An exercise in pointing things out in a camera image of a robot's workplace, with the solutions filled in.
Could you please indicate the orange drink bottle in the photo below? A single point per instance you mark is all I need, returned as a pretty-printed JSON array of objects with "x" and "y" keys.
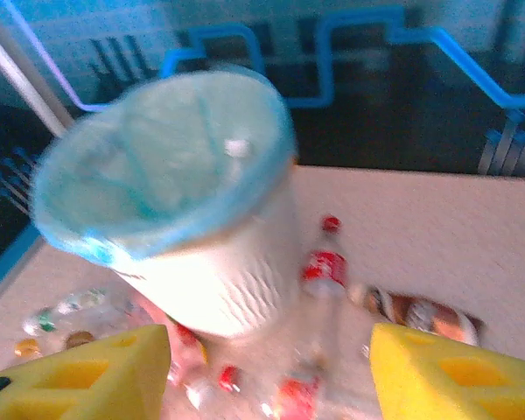
[{"x": 26, "y": 347}]

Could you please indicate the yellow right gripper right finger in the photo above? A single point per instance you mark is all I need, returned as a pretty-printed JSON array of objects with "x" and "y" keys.
[{"x": 402, "y": 372}]

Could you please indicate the aluminium frame post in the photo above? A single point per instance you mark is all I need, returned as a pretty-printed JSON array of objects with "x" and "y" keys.
[{"x": 22, "y": 74}]

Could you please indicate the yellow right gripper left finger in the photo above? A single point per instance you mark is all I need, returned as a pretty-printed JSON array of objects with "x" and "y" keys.
[{"x": 127, "y": 350}]

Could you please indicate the brown label drink bottle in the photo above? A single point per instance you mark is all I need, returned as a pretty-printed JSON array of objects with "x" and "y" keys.
[{"x": 424, "y": 317}]

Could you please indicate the tall cola bottle red cap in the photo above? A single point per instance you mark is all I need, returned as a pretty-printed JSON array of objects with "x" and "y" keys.
[{"x": 324, "y": 269}]

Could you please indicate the pink drink bottle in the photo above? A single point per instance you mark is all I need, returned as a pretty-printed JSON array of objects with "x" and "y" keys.
[{"x": 151, "y": 311}]

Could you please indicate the white bin with blue liner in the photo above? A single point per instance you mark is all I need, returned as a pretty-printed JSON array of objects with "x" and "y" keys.
[{"x": 157, "y": 153}]

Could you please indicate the clear bottle green label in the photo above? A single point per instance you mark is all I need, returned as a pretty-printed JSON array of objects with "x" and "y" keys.
[{"x": 70, "y": 308}]

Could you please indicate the white plastic bin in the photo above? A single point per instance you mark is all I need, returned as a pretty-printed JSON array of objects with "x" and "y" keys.
[{"x": 227, "y": 284}]

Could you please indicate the small cola bottle red label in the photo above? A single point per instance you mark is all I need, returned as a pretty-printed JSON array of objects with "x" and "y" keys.
[{"x": 229, "y": 378}]

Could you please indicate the long clear bottle red label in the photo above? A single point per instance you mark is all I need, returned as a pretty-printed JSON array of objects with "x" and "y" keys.
[{"x": 297, "y": 394}]

